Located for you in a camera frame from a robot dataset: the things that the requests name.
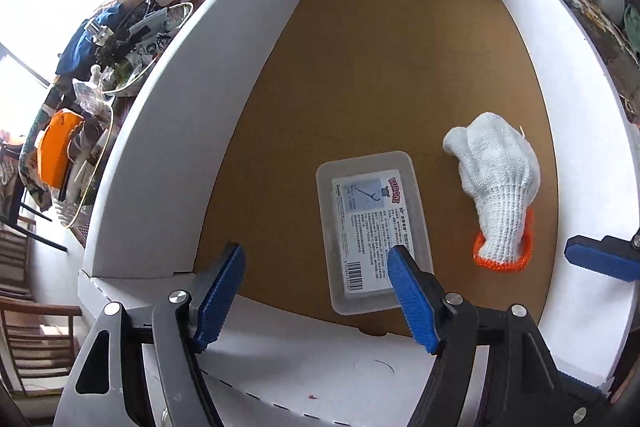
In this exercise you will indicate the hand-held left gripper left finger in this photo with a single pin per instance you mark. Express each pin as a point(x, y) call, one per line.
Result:
point(220, 292)

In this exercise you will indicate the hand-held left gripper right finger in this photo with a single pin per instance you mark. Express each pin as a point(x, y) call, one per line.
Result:
point(410, 292)

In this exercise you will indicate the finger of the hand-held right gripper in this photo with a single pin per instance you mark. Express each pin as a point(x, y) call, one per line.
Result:
point(582, 387)
point(600, 257)

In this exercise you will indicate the clear plastic labelled box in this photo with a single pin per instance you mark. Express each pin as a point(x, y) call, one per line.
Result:
point(372, 217)

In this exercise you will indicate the white knit glove orange cuff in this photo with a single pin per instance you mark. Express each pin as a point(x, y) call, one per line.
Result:
point(497, 177)

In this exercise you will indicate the white cardboard box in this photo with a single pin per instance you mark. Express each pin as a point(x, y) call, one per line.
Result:
point(380, 72)

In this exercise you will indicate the wooden chair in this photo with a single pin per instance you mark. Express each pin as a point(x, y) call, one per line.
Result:
point(35, 337)

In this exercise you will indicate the orange plastic object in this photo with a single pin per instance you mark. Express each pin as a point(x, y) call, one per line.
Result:
point(57, 147)

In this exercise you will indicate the floral sofa cover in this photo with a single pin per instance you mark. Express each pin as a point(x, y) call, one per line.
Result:
point(600, 37)

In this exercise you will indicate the green towel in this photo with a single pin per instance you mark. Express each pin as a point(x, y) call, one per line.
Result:
point(632, 18)

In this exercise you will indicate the blue cloth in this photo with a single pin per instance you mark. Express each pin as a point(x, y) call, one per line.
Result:
point(85, 37)

